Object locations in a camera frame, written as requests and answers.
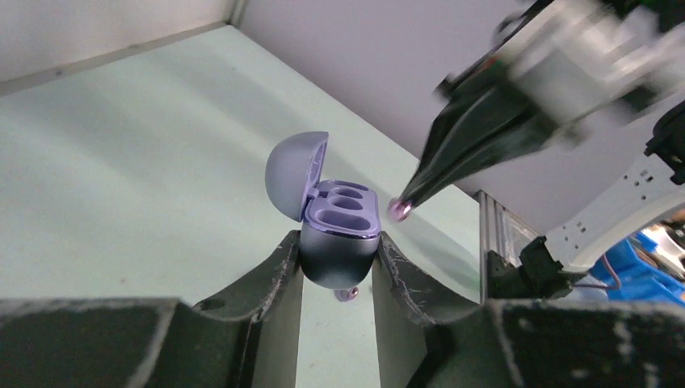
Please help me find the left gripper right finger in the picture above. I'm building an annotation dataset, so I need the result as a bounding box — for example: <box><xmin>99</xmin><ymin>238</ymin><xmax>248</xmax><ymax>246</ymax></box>
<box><xmin>372</xmin><ymin>234</ymin><xmax>684</xmax><ymax>387</ymax></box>

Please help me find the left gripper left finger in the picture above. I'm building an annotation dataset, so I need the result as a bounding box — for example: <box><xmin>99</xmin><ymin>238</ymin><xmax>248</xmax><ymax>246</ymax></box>
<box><xmin>1</xmin><ymin>230</ymin><xmax>303</xmax><ymax>387</ymax></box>

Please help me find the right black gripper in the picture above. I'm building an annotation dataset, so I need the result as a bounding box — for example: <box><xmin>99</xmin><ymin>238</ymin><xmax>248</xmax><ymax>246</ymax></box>
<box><xmin>398</xmin><ymin>1</ymin><xmax>684</xmax><ymax>206</ymax></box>

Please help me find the purple earbud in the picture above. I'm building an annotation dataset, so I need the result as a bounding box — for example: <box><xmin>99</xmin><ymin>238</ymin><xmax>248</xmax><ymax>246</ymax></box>
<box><xmin>334</xmin><ymin>287</ymin><xmax>359</xmax><ymax>302</ymax></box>
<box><xmin>387</xmin><ymin>197</ymin><xmax>413</xmax><ymax>222</ymax></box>

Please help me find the purple earbud charging case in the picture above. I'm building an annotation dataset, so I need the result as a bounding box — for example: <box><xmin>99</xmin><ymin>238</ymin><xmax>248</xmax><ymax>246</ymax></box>
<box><xmin>264</xmin><ymin>132</ymin><xmax>381</xmax><ymax>290</ymax></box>

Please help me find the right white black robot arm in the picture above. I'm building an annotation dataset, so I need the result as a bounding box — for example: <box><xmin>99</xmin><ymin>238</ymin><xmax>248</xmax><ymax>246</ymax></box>
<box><xmin>389</xmin><ymin>1</ymin><xmax>684</xmax><ymax>298</ymax></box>

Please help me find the blue plastic bin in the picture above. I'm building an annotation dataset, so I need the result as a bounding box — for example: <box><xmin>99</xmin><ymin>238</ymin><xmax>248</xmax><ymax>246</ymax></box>
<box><xmin>590</xmin><ymin>221</ymin><xmax>684</xmax><ymax>306</ymax></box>

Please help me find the aluminium frame rail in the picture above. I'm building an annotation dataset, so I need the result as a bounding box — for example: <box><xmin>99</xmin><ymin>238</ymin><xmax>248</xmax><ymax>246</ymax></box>
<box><xmin>475</xmin><ymin>190</ymin><xmax>538</xmax><ymax>302</ymax></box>

